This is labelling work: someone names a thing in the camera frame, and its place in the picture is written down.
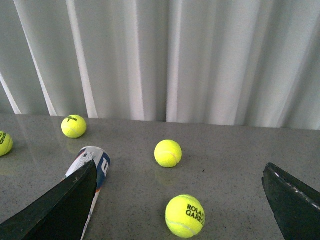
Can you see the Wilson yellow tennis ball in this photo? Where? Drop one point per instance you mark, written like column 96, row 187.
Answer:
column 74, row 126

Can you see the white blue tennis ball can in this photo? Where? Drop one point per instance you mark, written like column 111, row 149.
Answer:
column 102, row 162

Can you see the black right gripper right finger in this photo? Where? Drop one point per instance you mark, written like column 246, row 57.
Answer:
column 295, row 205

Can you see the plain yellow tennis ball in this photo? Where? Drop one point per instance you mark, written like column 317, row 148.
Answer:
column 168, row 153

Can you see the Roland Garros yellow tennis ball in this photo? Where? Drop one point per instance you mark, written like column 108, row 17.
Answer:
column 184, row 216

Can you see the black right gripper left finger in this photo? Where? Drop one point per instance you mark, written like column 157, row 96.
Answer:
column 60, row 214

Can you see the Head yellow tennis ball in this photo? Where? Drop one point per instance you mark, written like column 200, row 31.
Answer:
column 6, row 143

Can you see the white pleated curtain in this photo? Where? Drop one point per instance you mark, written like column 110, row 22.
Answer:
column 222, row 62

